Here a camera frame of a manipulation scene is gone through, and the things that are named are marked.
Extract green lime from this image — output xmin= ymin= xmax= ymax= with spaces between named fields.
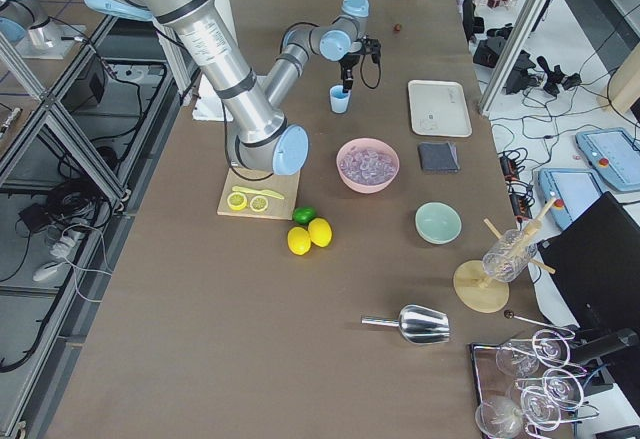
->
xmin=292 ymin=206 xmax=317 ymax=225

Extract lemon half upper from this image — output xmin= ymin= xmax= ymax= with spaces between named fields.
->
xmin=226 ymin=191 xmax=248 ymax=211

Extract lemon half lower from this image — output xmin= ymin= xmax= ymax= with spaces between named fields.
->
xmin=249 ymin=195 xmax=269 ymax=213

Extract black monitor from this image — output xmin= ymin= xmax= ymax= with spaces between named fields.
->
xmin=538 ymin=192 xmax=639 ymax=331

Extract pile of clear ice cubes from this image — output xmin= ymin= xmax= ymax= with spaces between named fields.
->
xmin=338 ymin=146 xmax=398 ymax=186

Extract wine glass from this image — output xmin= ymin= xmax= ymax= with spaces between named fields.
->
xmin=475 ymin=396 xmax=524 ymax=438

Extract pink bowl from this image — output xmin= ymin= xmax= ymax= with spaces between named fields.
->
xmin=336 ymin=137 xmax=400 ymax=194

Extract metal ice scoop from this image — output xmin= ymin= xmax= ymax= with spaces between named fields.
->
xmin=361 ymin=304 xmax=451 ymax=345

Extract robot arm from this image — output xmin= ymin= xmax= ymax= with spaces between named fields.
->
xmin=1 ymin=0 xmax=86 ymax=60
xmin=84 ymin=0 xmax=369 ymax=175

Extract bamboo cutting board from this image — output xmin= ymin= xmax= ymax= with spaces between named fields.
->
xmin=217 ymin=168 xmax=300 ymax=220

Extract green ceramic bowl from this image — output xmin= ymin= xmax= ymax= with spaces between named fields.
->
xmin=414 ymin=202 xmax=462 ymax=245

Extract lemon half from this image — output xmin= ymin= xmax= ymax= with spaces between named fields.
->
xmin=249 ymin=195 xmax=269 ymax=213
xmin=226 ymin=191 xmax=248 ymax=211

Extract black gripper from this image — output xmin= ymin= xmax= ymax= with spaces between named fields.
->
xmin=339 ymin=51 xmax=361 ymax=93

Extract yellow lemon lower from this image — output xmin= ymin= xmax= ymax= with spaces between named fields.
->
xmin=287 ymin=226 xmax=311 ymax=256

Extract grey folded cloth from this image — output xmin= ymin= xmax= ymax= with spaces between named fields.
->
xmin=418 ymin=142 xmax=460 ymax=173

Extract yellow lemon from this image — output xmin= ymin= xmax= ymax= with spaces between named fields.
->
xmin=308 ymin=217 xmax=333 ymax=247
xmin=287 ymin=226 xmax=311 ymax=256

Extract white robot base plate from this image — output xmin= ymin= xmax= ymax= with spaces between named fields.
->
xmin=193 ymin=76 xmax=234 ymax=122

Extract yellow lemon upper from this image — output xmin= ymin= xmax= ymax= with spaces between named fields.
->
xmin=308 ymin=217 xmax=333 ymax=247

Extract blue teach pendant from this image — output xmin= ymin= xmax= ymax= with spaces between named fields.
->
xmin=537 ymin=168 xmax=609 ymax=230
xmin=575 ymin=128 xmax=639 ymax=192

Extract black tray with glasses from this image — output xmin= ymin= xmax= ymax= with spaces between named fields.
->
xmin=469 ymin=330 xmax=600 ymax=438

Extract aluminium frame post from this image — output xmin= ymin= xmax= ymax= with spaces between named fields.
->
xmin=478 ymin=0 xmax=546 ymax=116

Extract glass cup on stand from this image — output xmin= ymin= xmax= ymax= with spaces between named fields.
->
xmin=482 ymin=229 xmax=536 ymax=283

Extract light blue cup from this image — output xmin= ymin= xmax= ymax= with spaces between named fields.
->
xmin=329 ymin=84 xmax=351 ymax=114

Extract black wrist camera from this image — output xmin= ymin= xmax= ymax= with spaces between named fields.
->
xmin=360 ymin=37 xmax=381 ymax=65

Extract cream rabbit tray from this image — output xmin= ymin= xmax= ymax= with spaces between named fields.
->
xmin=407 ymin=79 xmax=472 ymax=138

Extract wooden cup stand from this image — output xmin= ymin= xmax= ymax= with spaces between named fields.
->
xmin=453 ymin=198 xmax=555 ymax=313

